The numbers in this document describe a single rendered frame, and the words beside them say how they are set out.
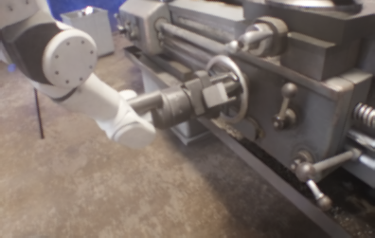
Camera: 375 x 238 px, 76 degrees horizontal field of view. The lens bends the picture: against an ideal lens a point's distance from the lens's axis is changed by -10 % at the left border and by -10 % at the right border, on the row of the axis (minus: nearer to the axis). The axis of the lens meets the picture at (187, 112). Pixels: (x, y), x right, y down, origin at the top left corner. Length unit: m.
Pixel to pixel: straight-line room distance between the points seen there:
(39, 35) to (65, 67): 0.05
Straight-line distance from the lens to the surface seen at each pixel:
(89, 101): 0.43
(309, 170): 0.56
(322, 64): 0.59
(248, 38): 0.52
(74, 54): 0.35
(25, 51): 0.33
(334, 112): 0.62
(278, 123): 0.68
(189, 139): 1.66
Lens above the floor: 1.05
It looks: 32 degrees down
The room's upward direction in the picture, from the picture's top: 6 degrees counter-clockwise
